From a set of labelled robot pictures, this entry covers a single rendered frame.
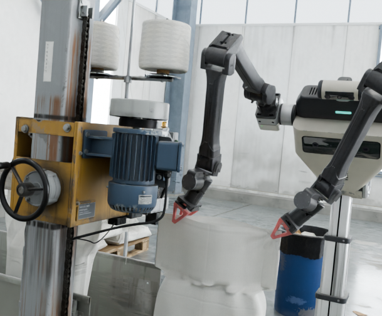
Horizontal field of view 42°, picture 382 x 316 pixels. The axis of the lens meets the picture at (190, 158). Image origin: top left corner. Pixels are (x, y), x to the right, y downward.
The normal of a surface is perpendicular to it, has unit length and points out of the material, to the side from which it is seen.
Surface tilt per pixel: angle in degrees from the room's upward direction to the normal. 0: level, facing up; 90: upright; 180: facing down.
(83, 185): 90
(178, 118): 90
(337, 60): 90
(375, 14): 90
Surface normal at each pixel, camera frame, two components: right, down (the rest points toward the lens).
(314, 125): -0.20, -0.76
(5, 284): -0.42, 0.01
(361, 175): -0.37, 0.65
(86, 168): 0.91, 0.10
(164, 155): -0.01, 0.05
